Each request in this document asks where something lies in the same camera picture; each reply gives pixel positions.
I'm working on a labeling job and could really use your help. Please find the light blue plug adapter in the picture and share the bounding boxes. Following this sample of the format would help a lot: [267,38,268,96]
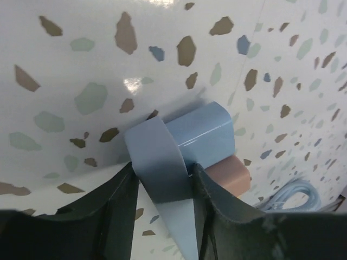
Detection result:
[166,101,235,168]

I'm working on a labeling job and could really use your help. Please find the blue power strip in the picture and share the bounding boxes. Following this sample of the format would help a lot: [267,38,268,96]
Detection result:
[124,116,198,259]

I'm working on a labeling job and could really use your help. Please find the mauve plug adapter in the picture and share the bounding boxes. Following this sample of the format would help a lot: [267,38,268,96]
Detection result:
[205,155,251,197]

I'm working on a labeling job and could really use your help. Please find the blue strip cord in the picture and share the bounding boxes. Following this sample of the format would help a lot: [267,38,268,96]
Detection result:
[253,179,347,212]

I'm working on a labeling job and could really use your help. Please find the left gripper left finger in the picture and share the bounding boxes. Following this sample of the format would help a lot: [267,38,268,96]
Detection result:
[1,164,139,259]

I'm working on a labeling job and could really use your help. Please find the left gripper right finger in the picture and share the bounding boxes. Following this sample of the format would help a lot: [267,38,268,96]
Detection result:
[191,164,346,259]

